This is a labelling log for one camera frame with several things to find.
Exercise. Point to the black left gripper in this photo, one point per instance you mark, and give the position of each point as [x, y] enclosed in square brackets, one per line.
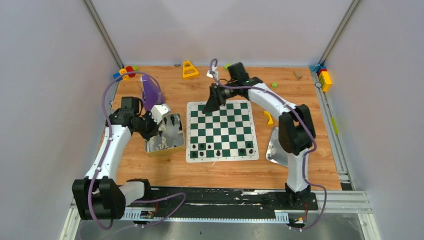
[151, 128]

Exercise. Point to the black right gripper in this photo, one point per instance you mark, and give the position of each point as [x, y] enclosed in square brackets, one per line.
[216, 99]

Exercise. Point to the gold tin box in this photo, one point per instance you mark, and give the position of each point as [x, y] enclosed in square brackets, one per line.
[169, 139]

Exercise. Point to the green white chess board mat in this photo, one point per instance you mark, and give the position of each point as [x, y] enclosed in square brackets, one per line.
[227, 129]

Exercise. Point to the silver tin lid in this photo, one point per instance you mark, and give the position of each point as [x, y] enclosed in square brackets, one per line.
[275, 153]

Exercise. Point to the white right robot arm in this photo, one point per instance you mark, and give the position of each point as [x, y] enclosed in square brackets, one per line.
[296, 133]

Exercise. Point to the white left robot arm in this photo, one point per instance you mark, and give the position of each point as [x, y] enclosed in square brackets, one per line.
[97, 195]

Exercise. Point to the green block far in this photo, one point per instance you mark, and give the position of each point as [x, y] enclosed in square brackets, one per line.
[226, 66]

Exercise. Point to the purple metronome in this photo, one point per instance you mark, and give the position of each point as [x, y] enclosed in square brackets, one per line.
[151, 92]

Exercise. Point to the yellow triangle block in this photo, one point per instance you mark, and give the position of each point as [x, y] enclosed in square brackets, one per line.
[189, 70]

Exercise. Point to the yellow arch block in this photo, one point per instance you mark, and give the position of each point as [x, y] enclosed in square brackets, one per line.
[269, 118]

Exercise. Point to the blue cube block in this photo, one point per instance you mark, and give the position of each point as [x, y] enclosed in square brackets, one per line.
[117, 77]

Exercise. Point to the yellow cylinder block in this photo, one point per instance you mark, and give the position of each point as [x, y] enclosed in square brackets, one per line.
[123, 74]

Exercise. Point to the red cylinder block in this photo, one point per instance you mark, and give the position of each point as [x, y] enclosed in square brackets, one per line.
[131, 69]

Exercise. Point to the brown wooden block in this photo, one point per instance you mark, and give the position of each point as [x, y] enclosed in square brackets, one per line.
[297, 74]

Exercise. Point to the yellow red blue brick stack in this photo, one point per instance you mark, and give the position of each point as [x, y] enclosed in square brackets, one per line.
[323, 76]

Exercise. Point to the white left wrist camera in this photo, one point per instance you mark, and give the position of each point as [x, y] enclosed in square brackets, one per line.
[159, 112]

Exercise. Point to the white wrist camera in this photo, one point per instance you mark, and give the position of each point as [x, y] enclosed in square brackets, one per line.
[159, 112]
[213, 73]

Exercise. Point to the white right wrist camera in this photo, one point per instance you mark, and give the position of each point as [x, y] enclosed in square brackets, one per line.
[213, 73]

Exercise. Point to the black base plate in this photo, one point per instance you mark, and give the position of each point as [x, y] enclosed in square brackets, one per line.
[222, 203]

